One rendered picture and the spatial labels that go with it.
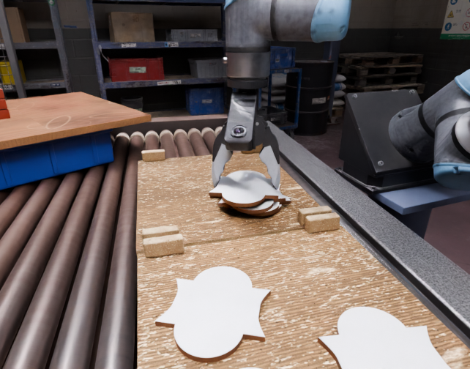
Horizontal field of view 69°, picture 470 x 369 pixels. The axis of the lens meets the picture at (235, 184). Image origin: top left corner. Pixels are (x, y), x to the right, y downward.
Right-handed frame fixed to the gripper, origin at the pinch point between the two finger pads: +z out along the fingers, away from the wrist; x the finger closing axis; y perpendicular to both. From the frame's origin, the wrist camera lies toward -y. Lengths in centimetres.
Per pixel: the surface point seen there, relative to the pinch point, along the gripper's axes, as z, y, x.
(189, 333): 2.8, -32.6, 3.6
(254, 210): 1.4, -6.6, -2.1
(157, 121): 2, 57, 36
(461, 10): -50, 517, -268
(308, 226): 2.3, -9.5, -11.4
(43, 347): 6.3, -33.4, 21.2
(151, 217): 3.7, -6.8, 16.8
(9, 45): -21, 98, 118
